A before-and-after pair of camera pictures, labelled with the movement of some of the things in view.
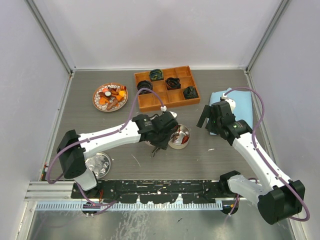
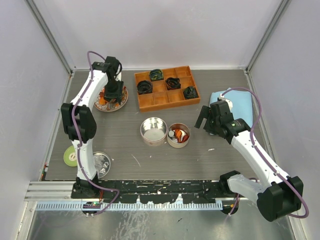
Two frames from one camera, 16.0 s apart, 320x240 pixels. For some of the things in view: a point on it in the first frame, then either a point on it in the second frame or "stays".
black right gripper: [207, 113] stays
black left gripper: [163, 145] to [116, 95]
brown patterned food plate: [110, 97] stays
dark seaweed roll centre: [172, 83] stays
